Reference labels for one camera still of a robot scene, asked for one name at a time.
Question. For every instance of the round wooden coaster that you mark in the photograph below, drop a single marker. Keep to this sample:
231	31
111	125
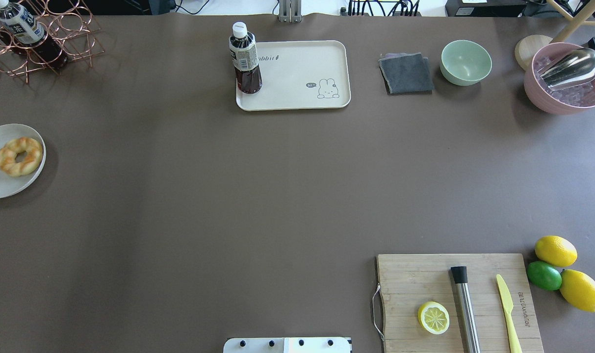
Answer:
527	47

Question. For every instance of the whole lemon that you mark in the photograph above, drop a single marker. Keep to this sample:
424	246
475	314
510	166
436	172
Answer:
556	250
578	289

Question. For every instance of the copper wire bottle rack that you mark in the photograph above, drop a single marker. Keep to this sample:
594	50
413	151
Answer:
70	22

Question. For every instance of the mint green bowl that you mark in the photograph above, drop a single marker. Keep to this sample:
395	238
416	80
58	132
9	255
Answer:
464	63

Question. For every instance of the metal clamp bracket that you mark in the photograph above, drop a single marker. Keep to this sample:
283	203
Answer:
290	11

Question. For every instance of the clear ice cubes pile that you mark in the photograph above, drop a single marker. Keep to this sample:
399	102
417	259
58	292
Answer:
574	95

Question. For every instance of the dark tea bottle on tray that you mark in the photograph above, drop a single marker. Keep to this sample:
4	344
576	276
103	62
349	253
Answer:
242	45

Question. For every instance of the lower whole lemon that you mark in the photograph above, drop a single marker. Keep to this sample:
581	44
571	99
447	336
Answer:
578	289

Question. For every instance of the glazed twisted ring donut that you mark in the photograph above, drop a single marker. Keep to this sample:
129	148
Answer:
21	156

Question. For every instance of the lemon half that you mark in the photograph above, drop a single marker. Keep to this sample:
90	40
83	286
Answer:
433	317

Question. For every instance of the wooden stand legs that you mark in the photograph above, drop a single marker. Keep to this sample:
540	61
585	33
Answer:
573	22

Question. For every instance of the wooden cutting board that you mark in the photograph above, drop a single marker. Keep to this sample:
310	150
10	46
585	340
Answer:
409	280

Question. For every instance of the white oval plate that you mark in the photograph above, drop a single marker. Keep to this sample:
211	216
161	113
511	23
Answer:
12	185

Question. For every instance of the cream rabbit tray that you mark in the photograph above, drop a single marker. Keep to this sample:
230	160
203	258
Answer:
300	75

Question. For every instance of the steel ice scoop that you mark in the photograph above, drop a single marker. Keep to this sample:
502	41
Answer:
576	68

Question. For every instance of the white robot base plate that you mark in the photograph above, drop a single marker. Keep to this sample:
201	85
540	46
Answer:
319	344

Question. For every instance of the grey folded cloth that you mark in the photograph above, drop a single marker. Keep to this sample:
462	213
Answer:
406	73

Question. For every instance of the bottle lying in rack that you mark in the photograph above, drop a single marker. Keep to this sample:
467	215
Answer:
33	35

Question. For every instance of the steel muddler black tip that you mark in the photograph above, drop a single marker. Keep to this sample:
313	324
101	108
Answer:
459	274

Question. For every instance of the upper whole lemon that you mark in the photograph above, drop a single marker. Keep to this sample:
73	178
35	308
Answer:
556	250

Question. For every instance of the yellow plastic knife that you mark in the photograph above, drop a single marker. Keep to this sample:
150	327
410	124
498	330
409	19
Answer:
508	305

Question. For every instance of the pink bowl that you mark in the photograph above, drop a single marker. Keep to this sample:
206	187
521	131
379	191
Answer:
538	94

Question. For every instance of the green lime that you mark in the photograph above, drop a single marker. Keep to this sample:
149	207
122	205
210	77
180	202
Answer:
544	276

